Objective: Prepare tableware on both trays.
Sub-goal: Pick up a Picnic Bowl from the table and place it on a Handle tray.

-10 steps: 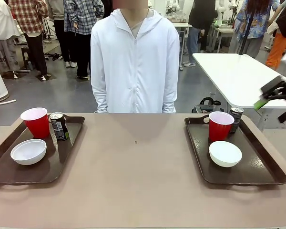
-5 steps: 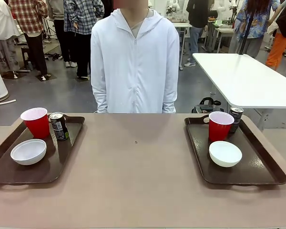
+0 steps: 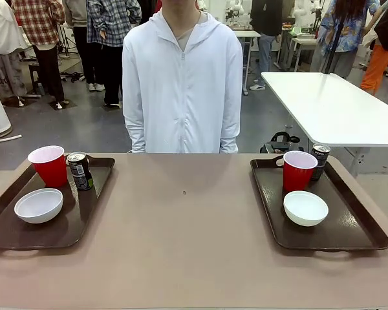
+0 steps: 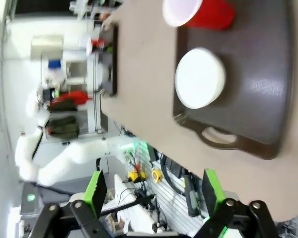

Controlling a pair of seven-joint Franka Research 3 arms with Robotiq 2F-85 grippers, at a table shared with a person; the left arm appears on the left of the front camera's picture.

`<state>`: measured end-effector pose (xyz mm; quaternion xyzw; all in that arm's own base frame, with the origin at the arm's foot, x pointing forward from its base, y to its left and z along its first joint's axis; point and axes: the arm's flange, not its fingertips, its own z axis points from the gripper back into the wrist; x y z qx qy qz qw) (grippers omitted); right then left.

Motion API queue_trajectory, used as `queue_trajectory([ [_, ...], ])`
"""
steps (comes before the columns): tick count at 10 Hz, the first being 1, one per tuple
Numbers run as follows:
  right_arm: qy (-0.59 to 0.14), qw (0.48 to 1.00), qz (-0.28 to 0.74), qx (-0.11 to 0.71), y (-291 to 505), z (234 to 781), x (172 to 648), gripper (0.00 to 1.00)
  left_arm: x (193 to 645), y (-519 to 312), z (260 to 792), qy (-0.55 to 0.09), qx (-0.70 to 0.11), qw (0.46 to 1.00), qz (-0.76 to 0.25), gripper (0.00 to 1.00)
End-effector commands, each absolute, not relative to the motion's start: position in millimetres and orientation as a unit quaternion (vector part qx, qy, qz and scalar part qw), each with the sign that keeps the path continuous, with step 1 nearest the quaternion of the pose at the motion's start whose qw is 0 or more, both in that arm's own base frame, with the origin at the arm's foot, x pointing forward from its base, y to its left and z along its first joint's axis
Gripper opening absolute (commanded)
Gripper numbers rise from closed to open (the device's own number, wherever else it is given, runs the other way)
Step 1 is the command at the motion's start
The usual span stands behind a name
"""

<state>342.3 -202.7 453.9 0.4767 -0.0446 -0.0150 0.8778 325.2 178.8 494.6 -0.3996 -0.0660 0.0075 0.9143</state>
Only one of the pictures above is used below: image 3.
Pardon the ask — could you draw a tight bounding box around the person's right forearm white sleeve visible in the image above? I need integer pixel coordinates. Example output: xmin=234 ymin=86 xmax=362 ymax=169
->
xmin=124 ymin=119 xmax=147 ymax=154

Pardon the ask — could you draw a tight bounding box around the bystander in blue plaid shirt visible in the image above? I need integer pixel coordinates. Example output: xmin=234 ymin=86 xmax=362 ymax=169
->
xmin=86 ymin=0 xmax=142 ymax=108

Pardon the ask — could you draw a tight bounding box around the black stool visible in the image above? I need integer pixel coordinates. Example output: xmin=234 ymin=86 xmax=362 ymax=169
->
xmin=27 ymin=62 xmax=43 ymax=98

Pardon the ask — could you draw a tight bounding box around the bystander in blue floral shirt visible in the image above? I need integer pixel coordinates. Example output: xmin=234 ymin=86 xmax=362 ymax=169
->
xmin=310 ymin=0 xmax=382 ymax=80

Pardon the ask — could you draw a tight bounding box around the red plastic cup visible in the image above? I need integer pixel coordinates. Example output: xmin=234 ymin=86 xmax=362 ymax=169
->
xmin=27 ymin=145 xmax=69 ymax=189
xmin=283 ymin=150 xmax=319 ymax=194

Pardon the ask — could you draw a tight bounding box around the black bag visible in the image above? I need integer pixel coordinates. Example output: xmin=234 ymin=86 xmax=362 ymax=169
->
xmin=259 ymin=131 xmax=301 ymax=155

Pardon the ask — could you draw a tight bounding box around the bystander in grey jacket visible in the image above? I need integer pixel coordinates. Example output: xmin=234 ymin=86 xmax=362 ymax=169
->
xmin=63 ymin=0 xmax=96 ymax=92

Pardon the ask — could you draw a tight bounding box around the black soda can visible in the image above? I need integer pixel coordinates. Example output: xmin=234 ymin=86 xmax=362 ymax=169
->
xmin=66 ymin=151 xmax=94 ymax=192
xmin=310 ymin=143 xmax=331 ymax=181

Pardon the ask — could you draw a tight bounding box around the white folding table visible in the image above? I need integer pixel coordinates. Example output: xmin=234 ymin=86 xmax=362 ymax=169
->
xmin=261 ymin=71 xmax=388 ymax=178

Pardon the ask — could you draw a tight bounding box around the bystander in black top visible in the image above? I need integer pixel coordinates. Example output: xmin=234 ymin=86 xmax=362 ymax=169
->
xmin=249 ymin=0 xmax=284 ymax=91

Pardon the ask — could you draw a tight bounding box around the bystander in red plaid shirt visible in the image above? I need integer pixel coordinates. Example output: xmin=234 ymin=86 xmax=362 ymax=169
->
xmin=12 ymin=0 xmax=66 ymax=109

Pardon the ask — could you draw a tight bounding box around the white bowl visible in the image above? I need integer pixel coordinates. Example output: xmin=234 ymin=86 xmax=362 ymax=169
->
xmin=14 ymin=187 xmax=65 ymax=225
xmin=283 ymin=190 xmax=330 ymax=227

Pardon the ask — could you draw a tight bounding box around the person's left forearm white sleeve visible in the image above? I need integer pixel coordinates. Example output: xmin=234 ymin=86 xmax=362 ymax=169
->
xmin=219 ymin=129 xmax=241 ymax=154

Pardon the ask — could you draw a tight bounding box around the small white workbench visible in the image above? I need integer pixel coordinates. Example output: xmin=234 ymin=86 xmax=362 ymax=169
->
xmin=289 ymin=36 xmax=318 ymax=72
xmin=234 ymin=30 xmax=262 ymax=96

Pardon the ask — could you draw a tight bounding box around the bystander in orange trousers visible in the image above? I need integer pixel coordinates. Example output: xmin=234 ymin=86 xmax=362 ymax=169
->
xmin=360 ymin=0 xmax=388 ymax=92

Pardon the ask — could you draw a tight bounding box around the black pole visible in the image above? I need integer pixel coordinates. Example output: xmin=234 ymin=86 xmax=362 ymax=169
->
xmin=321 ymin=0 xmax=347 ymax=76

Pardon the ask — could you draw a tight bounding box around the brown plastic serving tray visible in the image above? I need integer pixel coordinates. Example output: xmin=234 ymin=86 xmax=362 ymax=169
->
xmin=0 ymin=154 xmax=116 ymax=252
xmin=249 ymin=154 xmax=388 ymax=253

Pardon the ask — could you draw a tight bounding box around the bystander in white top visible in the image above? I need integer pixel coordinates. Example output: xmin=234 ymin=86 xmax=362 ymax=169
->
xmin=0 ymin=0 xmax=28 ymax=106

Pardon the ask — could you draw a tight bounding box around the person in white hoodie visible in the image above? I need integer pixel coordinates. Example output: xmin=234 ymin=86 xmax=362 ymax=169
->
xmin=122 ymin=0 xmax=244 ymax=154

